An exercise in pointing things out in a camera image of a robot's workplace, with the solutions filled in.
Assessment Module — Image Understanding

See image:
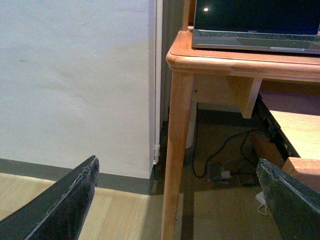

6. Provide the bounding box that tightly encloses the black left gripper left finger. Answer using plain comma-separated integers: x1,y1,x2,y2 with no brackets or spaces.
0,155,100,240

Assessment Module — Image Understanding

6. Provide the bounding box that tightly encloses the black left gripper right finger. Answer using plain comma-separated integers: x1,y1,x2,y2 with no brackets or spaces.
256,158,320,240

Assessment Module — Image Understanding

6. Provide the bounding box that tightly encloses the white power adapter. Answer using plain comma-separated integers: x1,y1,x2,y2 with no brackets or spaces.
220,170,231,180

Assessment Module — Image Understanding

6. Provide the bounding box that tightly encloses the wooden pull-out keyboard tray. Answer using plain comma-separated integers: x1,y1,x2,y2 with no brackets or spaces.
255,92,320,192

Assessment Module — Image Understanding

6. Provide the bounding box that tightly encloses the wooden desk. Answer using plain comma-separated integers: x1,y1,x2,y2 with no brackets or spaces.
161,0,320,240

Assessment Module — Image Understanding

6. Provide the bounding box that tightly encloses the grey open laptop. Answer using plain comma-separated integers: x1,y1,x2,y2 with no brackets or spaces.
192,0,320,55

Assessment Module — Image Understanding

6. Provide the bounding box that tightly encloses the white charger with cord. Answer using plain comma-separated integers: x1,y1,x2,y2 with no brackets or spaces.
255,191,268,216

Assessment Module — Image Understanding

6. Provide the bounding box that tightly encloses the black floor cable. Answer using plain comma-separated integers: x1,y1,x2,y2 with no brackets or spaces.
191,128,263,179

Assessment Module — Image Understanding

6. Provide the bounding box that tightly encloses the white wall cable conduit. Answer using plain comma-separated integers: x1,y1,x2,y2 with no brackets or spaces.
153,0,164,166

